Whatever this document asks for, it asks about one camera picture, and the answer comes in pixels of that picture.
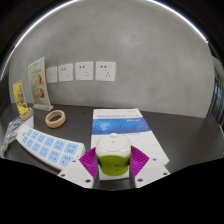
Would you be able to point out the white ceiling light strip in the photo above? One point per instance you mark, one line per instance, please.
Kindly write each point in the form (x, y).
(30, 28)

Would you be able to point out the dark-framed glass partition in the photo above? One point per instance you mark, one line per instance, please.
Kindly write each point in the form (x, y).
(218, 93)

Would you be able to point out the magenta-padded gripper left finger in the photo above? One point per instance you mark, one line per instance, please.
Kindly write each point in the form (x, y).
(87, 165)

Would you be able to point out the green and white charger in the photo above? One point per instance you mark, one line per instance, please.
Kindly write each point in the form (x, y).
(112, 153)

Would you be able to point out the white book blue band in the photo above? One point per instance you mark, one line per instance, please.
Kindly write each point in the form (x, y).
(116, 125)

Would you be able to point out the yellow card sign wooden base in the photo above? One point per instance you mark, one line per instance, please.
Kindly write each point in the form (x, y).
(20, 100)

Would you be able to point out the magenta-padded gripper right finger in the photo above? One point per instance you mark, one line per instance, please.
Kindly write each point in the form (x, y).
(139, 163)

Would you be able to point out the green menu sign acrylic stand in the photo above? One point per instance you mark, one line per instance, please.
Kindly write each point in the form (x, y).
(38, 83)

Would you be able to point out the beige tape roll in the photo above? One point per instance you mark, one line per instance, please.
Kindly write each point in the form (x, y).
(48, 122)

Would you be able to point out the grey printed brochure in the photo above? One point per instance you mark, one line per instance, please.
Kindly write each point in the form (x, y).
(18, 126)

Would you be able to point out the white power strip blue sockets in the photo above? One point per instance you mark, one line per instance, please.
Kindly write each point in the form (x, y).
(50, 148)

